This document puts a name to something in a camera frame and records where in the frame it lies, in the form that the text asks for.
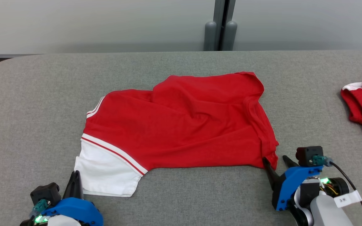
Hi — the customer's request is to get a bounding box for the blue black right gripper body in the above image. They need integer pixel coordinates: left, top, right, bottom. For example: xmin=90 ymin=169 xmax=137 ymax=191
xmin=271 ymin=165 xmax=350 ymax=211

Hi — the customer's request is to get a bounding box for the teal right camera connector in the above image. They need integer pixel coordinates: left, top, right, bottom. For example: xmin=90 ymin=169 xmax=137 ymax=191
xmin=311 ymin=155 xmax=330 ymax=167

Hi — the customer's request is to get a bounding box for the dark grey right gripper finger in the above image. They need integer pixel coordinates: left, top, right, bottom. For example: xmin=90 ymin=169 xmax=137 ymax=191
xmin=262 ymin=156 xmax=283 ymax=191
xmin=282 ymin=155 xmax=300 ymax=170

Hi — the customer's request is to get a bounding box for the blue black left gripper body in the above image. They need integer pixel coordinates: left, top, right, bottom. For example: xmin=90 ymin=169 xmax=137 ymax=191
xmin=41 ymin=197 xmax=104 ymax=226

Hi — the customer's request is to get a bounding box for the grey metal partition post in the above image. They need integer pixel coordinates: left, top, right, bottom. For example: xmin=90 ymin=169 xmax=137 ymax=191
xmin=204 ymin=0 xmax=238 ymax=51

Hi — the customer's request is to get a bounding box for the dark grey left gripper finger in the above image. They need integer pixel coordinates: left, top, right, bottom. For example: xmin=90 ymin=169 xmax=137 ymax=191
xmin=63 ymin=170 xmax=84 ymax=200

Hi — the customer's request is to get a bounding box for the white paper label tag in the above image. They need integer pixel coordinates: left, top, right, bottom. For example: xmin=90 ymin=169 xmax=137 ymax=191
xmin=334 ymin=190 xmax=362 ymax=208

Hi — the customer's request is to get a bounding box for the red jersey with white trim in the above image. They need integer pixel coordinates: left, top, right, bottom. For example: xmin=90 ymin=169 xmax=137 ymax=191
xmin=74 ymin=72 xmax=279 ymax=197

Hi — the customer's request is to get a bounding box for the teal camera connector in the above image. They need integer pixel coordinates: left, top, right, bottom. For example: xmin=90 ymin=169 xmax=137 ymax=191
xmin=32 ymin=199 xmax=49 ymax=218
xmin=311 ymin=155 xmax=330 ymax=167

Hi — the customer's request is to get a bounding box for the grey wall base rail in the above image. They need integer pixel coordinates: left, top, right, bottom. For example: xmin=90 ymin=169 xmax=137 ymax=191
xmin=0 ymin=53 xmax=45 ymax=59

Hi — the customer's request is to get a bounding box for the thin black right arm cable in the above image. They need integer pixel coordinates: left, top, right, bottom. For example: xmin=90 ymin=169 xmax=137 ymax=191
xmin=327 ymin=160 xmax=362 ymax=226

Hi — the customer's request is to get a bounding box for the teal left camera connector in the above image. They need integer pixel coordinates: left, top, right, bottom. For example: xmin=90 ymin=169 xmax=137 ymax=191
xmin=32 ymin=199 xmax=49 ymax=218

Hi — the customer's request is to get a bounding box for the white right cable loop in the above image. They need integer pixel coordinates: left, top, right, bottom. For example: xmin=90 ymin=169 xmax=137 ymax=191
xmin=293 ymin=185 xmax=314 ymax=226

